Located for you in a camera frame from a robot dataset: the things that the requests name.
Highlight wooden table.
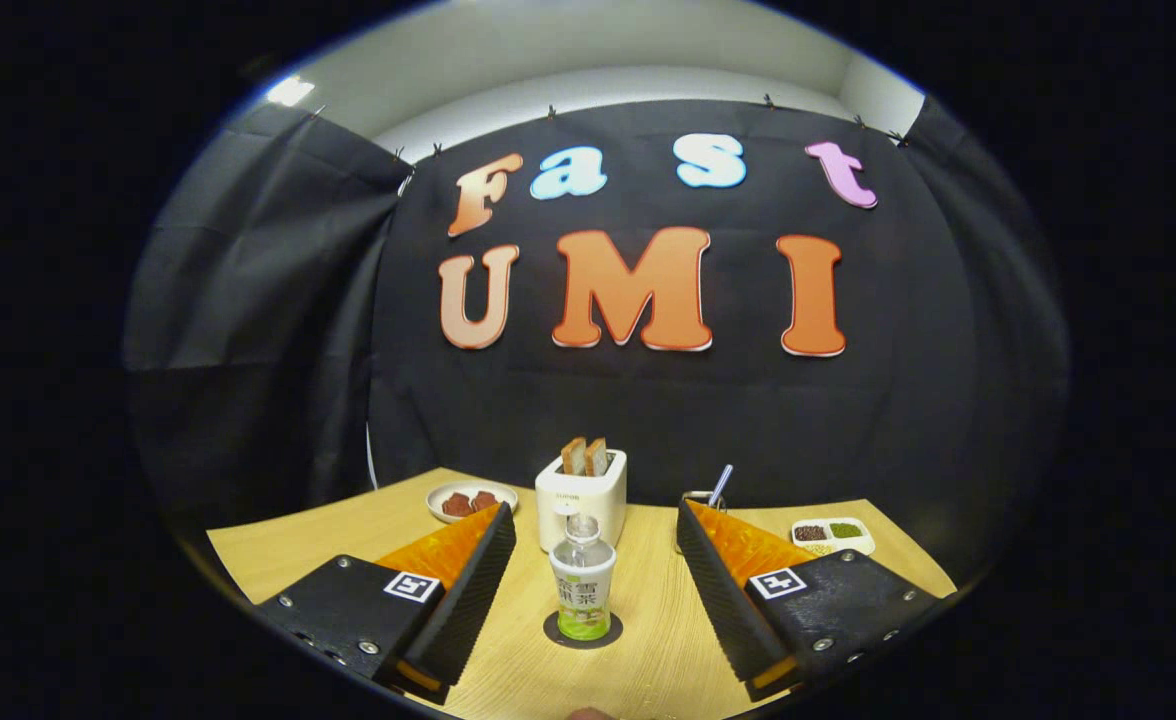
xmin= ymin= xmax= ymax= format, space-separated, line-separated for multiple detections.
xmin=206 ymin=467 xmax=959 ymax=720

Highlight dark brown round coaster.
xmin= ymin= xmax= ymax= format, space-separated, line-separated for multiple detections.
xmin=543 ymin=610 xmax=624 ymax=650

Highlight small round white dish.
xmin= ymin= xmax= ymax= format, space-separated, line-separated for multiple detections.
xmin=426 ymin=481 xmax=519 ymax=525

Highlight cream white toaster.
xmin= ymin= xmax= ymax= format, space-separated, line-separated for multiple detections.
xmin=535 ymin=449 xmax=628 ymax=554

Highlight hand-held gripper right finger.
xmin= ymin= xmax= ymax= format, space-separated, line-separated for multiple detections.
xmin=676 ymin=498 xmax=941 ymax=704

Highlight black backdrop cloth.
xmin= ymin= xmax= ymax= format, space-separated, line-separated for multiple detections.
xmin=123 ymin=95 xmax=1069 ymax=601

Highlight white divided dish with beans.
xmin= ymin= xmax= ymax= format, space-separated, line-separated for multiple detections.
xmin=790 ymin=517 xmax=876 ymax=557

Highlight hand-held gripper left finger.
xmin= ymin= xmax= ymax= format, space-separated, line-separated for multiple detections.
xmin=256 ymin=502 xmax=517 ymax=706

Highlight clear juice bottle white label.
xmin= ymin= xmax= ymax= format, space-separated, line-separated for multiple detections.
xmin=549 ymin=513 xmax=617 ymax=642

